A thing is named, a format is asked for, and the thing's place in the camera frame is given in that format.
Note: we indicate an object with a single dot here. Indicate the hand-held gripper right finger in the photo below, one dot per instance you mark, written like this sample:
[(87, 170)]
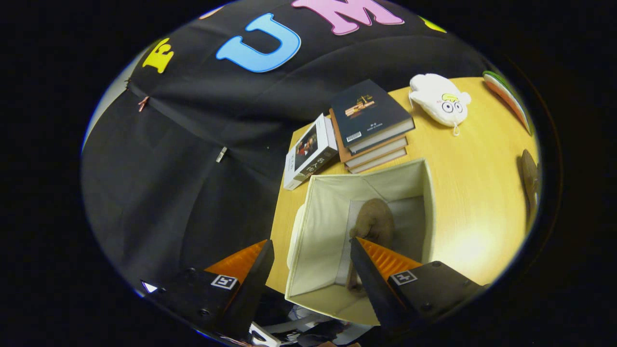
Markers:
[(373, 284)]

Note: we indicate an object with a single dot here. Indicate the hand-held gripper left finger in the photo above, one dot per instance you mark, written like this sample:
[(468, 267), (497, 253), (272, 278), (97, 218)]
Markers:
[(253, 284)]

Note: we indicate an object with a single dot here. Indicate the brown fuzzy shoe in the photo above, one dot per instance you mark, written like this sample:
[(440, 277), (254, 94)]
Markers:
[(529, 178), (376, 221)]

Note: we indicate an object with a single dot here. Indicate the grey fabric storage box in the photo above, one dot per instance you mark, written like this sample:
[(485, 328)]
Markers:
[(323, 226)]

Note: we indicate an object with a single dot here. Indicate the bright monitor screen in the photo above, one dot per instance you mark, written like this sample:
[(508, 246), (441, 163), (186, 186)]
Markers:
[(148, 287)]

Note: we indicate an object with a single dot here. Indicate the black backdrop cloth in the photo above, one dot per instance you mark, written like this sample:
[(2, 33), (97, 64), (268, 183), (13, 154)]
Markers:
[(183, 202)]

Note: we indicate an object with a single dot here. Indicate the brown hardcover book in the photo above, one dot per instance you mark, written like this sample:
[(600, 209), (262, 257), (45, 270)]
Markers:
[(381, 163), (381, 150)]

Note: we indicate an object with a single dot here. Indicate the small silver clip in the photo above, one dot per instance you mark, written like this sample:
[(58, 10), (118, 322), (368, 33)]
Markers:
[(221, 154)]

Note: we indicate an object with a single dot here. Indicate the white portrait cover book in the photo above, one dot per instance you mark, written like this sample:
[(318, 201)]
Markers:
[(308, 152)]

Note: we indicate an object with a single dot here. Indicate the dark hardcover book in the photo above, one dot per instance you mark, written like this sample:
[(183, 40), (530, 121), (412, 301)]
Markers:
[(368, 113)]

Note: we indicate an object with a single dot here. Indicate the white plush toy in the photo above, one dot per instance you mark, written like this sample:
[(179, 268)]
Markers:
[(436, 99)]

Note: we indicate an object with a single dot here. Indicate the small red clip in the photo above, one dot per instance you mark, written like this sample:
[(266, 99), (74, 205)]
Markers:
[(143, 103)]

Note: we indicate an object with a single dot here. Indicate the watermelon slice plush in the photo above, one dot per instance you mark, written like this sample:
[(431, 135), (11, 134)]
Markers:
[(511, 99)]

